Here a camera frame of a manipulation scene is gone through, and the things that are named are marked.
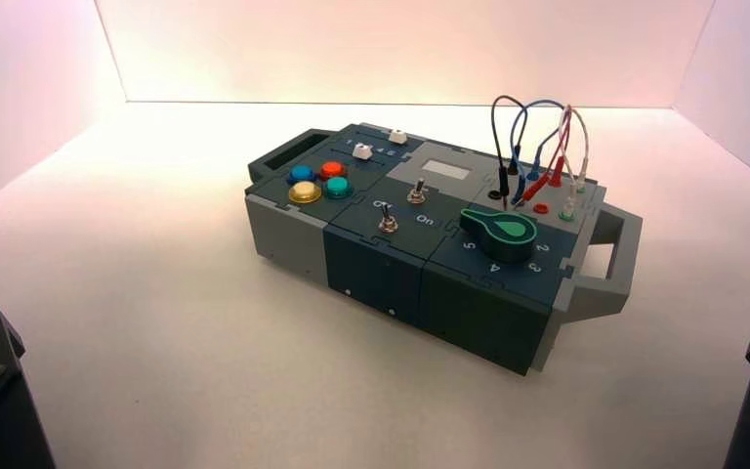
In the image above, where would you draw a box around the green rotary knob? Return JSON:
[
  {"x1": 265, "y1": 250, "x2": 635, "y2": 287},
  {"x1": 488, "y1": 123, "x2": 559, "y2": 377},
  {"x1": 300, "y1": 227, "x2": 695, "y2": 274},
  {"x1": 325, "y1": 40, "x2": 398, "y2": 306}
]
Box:
[{"x1": 459, "y1": 206, "x2": 539, "y2": 264}]

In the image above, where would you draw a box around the teal push button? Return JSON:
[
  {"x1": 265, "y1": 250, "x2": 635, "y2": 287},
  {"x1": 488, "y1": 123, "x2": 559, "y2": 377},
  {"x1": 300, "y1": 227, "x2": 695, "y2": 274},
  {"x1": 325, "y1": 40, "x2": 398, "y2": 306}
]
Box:
[{"x1": 322, "y1": 176, "x2": 354, "y2": 200}]

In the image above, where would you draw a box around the yellow push button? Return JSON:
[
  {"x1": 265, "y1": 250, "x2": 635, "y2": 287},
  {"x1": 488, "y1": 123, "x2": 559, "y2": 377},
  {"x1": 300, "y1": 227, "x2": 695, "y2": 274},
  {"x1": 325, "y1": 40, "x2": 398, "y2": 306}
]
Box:
[{"x1": 287, "y1": 180, "x2": 323, "y2": 205}]

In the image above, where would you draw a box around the red jumper cable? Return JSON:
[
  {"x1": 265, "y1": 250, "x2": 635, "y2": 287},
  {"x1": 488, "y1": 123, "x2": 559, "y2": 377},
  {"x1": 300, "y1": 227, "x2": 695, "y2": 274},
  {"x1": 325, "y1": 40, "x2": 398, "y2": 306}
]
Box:
[{"x1": 520, "y1": 107, "x2": 573, "y2": 203}]

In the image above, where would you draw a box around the white jumper cable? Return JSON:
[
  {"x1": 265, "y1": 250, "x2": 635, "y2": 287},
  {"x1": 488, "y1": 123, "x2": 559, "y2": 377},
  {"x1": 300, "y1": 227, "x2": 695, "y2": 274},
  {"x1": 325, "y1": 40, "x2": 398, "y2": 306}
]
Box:
[{"x1": 559, "y1": 103, "x2": 593, "y2": 218}]

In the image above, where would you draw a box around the blue jumper cable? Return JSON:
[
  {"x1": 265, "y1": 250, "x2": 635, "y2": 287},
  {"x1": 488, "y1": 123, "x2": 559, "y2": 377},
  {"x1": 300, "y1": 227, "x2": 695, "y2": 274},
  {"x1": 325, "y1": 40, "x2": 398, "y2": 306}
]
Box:
[{"x1": 509, "y1": 99, "x2": 570, "y2": 208}]

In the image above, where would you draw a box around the blue grey control box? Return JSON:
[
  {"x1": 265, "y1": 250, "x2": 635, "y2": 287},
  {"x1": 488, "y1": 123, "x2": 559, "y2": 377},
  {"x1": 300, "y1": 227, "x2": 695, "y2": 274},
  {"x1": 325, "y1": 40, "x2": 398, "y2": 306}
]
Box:
[{"x1": 244, "y1": 121, "x2": 644, "y2": 377}]

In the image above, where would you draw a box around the white display screen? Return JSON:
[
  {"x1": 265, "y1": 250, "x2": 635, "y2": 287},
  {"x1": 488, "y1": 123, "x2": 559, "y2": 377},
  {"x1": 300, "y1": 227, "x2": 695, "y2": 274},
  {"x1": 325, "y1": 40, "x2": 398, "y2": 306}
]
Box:
[{"x1": 420, "y1": 159, "x2": 474, "y2": 182}]

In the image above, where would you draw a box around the black jumper cable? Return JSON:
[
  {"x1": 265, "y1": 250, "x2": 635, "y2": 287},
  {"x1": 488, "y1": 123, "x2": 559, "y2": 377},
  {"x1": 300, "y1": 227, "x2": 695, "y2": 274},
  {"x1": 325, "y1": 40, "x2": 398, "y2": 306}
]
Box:
[{"x1": 491, "y1": 95, "x2": 529, "y2": 212}]

